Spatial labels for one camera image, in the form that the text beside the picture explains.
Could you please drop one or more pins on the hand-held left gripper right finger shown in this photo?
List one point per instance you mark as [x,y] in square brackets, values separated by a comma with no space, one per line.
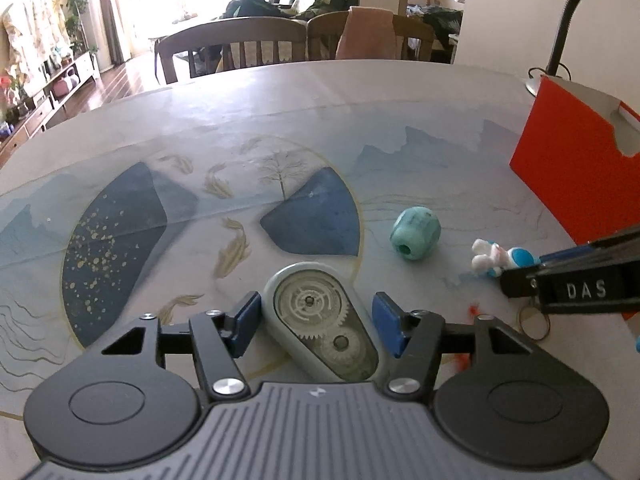
[386,320]

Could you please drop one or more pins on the dark wooden chair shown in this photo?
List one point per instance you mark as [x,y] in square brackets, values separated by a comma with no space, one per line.
[225,35]

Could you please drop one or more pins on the grey desk lamp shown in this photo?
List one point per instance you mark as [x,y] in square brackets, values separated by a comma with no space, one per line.
[565,25]

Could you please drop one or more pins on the teal pencil sharpener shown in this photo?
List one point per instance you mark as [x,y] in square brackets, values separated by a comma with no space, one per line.
[415,232]

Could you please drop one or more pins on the red cardboard box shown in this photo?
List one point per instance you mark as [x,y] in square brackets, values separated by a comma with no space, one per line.
[570,160]

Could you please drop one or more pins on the wooden media cabinet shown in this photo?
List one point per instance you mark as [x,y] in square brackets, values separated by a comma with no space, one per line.
[30,120]

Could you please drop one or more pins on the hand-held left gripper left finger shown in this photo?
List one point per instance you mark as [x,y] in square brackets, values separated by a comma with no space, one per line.
[247,317]

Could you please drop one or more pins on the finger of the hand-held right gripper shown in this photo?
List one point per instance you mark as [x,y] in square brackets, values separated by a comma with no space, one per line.
[565,254]
[550,287]

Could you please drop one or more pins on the brown wooden chair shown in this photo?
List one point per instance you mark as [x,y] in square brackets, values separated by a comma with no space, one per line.
[415,27]

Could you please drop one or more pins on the pink cloth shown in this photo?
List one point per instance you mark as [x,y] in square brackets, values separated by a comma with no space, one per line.
[365,32]

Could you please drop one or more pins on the grey correction tape dispenser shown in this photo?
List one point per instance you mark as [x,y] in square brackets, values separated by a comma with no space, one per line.
[320,320]

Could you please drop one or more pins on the pink pot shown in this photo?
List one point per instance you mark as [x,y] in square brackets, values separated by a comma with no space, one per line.
[63,87]

